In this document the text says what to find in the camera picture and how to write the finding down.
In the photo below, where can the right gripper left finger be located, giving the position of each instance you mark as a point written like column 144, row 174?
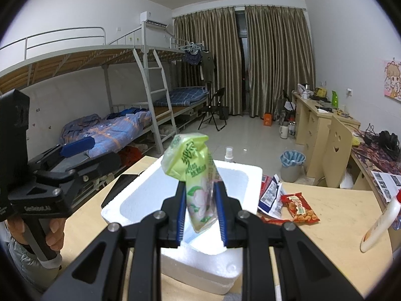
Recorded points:
column 161, row 229

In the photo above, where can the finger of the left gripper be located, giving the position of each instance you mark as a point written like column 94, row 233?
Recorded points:
column 77, row 147

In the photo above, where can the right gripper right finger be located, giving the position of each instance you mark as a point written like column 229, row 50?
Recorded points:
column 241, row 229

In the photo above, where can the green tissue packet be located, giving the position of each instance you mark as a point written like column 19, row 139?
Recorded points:
column 189, row 160

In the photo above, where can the grey jacket left forearm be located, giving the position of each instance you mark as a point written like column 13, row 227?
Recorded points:
column 29, row 268

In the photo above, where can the person's left hand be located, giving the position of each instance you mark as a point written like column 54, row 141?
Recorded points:
column 54, row 238

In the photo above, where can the blue patterned quilt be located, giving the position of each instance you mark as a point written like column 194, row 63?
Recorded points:
column 111, row 133

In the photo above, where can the blue white snack bag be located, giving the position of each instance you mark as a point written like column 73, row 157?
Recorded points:
column 271, row 195

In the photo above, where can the metal bunk bed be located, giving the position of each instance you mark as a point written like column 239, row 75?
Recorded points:
column 75, row 72

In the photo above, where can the white styrofoam box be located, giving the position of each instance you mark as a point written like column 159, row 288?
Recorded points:
column 201, row 260

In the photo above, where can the red snack bag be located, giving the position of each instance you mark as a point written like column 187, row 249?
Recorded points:
column 272, row 217

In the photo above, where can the orange peanut snack bag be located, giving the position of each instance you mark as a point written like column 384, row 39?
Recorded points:
column 300, row 210

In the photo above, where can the blue trash bin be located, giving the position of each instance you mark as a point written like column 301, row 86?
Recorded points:
column 292, row 162

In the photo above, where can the white kettle jug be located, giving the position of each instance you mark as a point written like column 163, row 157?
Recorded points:
column 283, row 131

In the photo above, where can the orange box on floor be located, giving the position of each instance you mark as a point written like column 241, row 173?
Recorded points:
column 267, row 119

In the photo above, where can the wooden smiley chair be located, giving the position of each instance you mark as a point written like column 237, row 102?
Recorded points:
column 337, row 153

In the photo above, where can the black folding chair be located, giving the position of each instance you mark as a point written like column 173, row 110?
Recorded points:
column 213, row 109

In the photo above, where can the wooden desk with drawers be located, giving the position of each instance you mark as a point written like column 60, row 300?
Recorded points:
column 312, row 130

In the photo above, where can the white lotion pump bottle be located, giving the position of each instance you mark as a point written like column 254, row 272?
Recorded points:
column 382, row 224

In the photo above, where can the white air conditioner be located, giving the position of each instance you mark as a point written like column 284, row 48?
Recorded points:
column 146, row 17

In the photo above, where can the printed paper sheet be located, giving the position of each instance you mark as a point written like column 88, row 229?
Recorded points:
column 389, row 184

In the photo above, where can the brown window curtains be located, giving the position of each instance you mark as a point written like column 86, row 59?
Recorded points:
column 255, row 54

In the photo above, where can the black headphones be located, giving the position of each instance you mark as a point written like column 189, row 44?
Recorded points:
column 390, row 144

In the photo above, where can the anime girl wall poster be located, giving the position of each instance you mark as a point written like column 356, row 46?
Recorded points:
column 392, row 79

